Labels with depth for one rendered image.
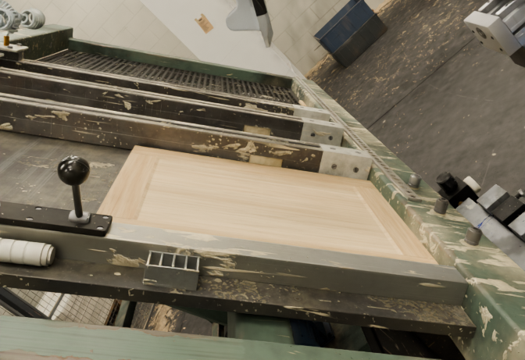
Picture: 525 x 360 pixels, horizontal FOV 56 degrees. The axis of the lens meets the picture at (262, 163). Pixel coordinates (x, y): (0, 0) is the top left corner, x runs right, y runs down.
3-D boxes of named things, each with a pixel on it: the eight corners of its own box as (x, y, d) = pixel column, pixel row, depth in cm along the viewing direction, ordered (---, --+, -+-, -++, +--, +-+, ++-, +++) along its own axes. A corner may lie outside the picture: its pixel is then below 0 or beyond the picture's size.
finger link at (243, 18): (237, 55, 72) (217, -9, 68) (276, 44, 71) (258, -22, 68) (236, 59, 69) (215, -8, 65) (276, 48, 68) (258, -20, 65)
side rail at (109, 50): (288, 100, 253) (292, 79, 250) (66, 62, 238) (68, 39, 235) (286, 97, 261) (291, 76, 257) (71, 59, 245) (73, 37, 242)
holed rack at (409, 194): (421, 201, 102) (422, 199, 102) (408, 200, 102) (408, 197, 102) (298, 77, 258) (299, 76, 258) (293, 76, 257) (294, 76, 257)
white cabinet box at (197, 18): (322, 102, 502) (172, -57, 444) (280, 140, 517) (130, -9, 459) (315, 88, 559) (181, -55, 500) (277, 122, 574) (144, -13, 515)
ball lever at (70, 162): (91, 237, 67) (84, 174, 58) (62, 233, 67) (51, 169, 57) (98, 214, 70) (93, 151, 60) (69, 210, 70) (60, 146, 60)
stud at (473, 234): (480, 247, 85) (486, 233, 84) (467, 246, 84) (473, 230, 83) (473, 241, 87) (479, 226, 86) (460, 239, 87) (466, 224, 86)
